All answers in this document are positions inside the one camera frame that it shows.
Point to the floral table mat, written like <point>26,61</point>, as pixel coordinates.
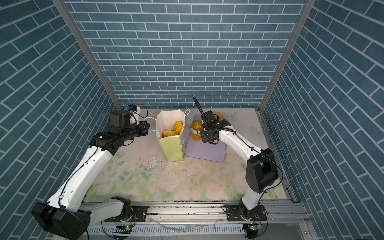
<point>141,173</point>

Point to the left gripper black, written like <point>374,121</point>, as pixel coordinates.
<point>144,129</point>

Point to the aluminium corner post left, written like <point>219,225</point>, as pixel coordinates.
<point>81,41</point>

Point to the aluminium corner post right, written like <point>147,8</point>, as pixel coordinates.
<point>307,7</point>

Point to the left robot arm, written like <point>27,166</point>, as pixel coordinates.
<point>63,214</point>

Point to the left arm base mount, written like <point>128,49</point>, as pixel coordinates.
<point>129,213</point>

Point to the aluminium corner post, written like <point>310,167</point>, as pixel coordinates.
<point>307,7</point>
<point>81,41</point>

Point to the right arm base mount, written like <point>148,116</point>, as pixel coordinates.
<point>244,213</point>

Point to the metal tongs with white tips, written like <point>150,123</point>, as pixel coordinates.
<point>195,132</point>

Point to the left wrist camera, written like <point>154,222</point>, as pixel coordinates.
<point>136,111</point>

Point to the small round orange bun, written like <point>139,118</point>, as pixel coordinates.
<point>178,127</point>

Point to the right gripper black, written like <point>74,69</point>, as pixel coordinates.
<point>204,138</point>

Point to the triangular pastry bread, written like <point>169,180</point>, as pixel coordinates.
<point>169,132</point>

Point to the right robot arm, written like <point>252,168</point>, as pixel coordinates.
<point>261,168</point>

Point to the large oval brown bread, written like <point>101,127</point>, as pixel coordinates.
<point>196,125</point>

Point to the lilac plastic tray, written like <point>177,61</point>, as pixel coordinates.
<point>205,151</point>

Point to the white and green paper bag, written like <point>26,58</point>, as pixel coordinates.
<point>173,147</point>

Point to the sugar-topped knotted bread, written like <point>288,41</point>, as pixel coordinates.
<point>220,115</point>

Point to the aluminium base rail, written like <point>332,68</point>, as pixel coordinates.
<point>270,218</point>

